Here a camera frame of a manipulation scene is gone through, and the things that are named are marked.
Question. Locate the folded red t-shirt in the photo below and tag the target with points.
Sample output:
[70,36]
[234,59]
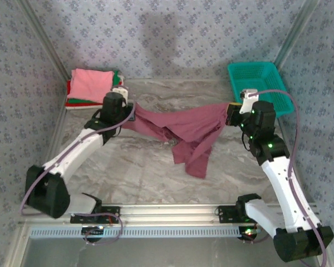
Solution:
[80,104]

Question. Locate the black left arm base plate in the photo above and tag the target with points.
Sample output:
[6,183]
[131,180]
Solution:
[111,210]

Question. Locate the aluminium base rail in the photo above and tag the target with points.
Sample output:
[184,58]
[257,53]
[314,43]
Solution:
[167,212]

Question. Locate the teal plastic basket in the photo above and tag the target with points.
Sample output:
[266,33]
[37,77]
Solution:
[256,80]

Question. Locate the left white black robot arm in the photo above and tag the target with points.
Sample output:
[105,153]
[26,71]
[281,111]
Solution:
[72,155]

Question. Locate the stack of folded clothes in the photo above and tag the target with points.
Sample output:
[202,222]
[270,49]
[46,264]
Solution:
[122,79]

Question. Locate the folded green t-shirt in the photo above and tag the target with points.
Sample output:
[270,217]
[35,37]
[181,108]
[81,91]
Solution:
[116,80]

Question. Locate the maroon t-shirt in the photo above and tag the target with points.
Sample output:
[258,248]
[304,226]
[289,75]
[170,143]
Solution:
[189,125]

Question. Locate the folded pink t-shirt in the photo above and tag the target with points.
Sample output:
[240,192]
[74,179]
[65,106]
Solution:
[89,83]

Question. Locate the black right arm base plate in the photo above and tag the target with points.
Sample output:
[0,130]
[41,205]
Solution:
[225,214]

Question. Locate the aluminium frame post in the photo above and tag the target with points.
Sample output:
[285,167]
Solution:
[44,41]
[295,33]

